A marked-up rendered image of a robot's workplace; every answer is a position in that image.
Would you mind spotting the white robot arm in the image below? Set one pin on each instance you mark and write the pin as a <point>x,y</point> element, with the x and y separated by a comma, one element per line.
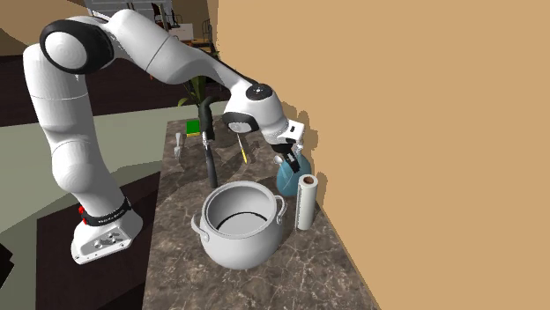
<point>64,111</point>

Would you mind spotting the white round pot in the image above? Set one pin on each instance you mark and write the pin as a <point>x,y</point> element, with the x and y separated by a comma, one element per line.
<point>243,227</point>

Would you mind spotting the green and yellow sponge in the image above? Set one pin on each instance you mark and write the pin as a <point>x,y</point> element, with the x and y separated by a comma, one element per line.
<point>193,127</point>

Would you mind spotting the background table with chairs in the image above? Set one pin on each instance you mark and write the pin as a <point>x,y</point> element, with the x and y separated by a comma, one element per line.
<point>189,25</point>

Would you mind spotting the black kitchen faucet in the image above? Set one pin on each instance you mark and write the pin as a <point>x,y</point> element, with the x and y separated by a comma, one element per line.
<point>206,116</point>

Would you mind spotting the blue glass jug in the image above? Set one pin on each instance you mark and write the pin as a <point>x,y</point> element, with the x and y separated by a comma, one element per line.
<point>287,182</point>

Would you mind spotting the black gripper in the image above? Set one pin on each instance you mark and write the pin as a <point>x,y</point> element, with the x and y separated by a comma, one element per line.
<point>283,150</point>

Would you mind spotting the dark robot stand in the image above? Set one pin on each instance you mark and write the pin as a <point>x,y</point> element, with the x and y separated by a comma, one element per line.
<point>81,279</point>

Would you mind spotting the silver spoon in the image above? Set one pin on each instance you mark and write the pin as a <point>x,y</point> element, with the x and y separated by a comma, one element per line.
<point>279,160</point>

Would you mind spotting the green potted plant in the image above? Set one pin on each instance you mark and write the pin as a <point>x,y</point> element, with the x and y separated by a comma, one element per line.
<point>195,88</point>

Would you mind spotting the white paper towel roll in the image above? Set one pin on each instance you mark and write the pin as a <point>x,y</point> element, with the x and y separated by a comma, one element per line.
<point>306,202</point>

